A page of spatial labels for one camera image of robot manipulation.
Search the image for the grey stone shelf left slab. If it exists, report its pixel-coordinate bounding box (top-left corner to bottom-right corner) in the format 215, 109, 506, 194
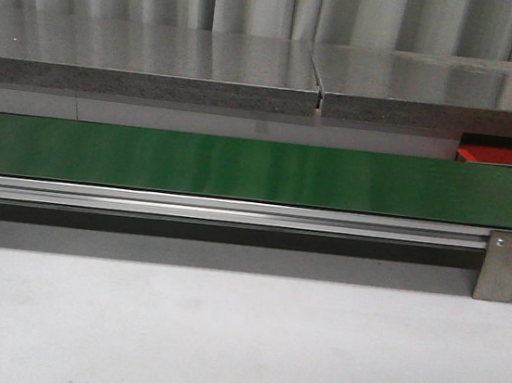
0, 7, 319, 117

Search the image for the grey stone shelf slab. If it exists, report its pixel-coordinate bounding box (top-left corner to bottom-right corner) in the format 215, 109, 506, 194
312, 44, 512, 138
0, 7, 319, 117

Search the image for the green conveyor belt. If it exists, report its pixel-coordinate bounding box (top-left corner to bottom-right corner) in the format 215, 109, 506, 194
0, 112, 512, 229

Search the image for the grey stone shelf right slab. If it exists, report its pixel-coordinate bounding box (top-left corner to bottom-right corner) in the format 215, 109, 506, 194
312, 44, 512, 138

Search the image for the steel conveyor support bracket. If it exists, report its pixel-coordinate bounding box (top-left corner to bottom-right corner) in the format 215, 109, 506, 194
472, 230, 512, 302

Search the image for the aluminium conveyor frame rail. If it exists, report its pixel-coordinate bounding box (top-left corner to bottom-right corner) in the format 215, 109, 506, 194
0, 175, 492, 249

